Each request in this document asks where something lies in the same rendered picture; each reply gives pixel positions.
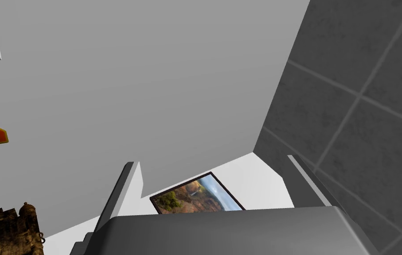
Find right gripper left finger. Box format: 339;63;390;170
94;161;144;233

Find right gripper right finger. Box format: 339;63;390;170
281;155;333;209

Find framed landscape picture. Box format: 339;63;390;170
149;171;246;215

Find brown carved statue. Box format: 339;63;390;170
0;202;46;255

